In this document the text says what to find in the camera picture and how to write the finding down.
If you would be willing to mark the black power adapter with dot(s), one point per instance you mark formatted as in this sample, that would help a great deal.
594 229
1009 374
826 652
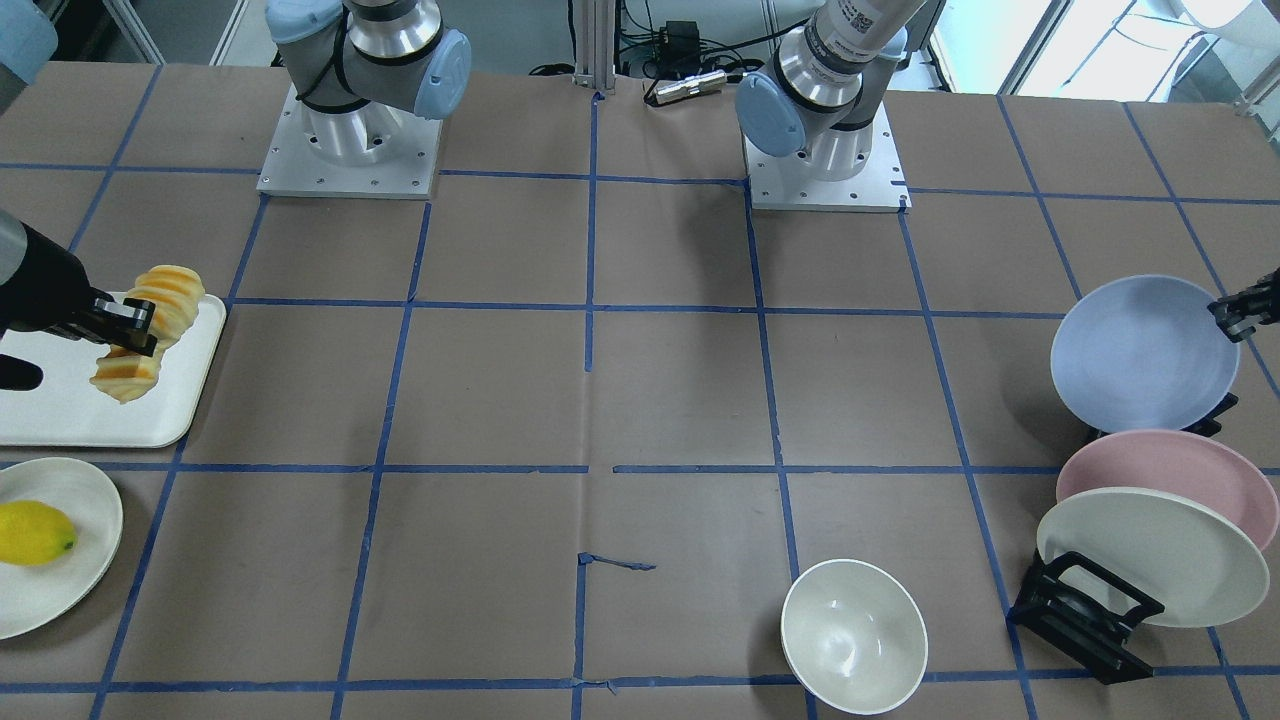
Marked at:
678 42

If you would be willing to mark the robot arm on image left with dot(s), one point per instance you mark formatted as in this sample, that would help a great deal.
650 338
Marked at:
373 83

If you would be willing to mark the black plate rack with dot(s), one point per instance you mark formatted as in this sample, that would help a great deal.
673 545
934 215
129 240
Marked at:
1086 611

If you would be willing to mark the silver cylinder connector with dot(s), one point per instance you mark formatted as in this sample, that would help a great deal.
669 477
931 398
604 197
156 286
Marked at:
665 93

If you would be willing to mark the white plate with lemon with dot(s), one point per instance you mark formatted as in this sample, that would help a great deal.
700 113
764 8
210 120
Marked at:
32 596

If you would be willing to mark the white rectangular tray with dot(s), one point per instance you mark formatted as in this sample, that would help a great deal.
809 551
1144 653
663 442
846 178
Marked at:
67 411

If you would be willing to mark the yellow sliced bread loaf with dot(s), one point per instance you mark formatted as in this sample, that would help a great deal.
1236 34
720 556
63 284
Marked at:
175 292

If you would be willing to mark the blue plate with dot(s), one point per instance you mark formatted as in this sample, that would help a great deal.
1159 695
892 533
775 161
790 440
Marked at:
1142 352

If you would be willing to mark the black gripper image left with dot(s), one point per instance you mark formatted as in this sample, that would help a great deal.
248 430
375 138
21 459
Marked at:
45 285

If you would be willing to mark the yellow lemon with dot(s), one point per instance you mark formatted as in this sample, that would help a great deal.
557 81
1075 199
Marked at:
34 533

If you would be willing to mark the cream plate in rack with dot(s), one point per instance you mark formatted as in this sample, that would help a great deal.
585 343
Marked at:
1203 569

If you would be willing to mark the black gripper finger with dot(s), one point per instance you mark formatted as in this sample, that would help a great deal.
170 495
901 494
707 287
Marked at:
1239 315

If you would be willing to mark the aluminium frame post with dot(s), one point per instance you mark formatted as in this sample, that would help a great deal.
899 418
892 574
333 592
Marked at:
594 26

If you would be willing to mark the pink plate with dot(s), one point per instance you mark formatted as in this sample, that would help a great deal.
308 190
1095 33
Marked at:
1176 462

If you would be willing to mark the white bowl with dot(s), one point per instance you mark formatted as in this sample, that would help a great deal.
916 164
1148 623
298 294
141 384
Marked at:
854 637

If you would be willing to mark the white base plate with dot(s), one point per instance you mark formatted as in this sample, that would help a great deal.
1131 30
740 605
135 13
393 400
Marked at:
373 152
846 171

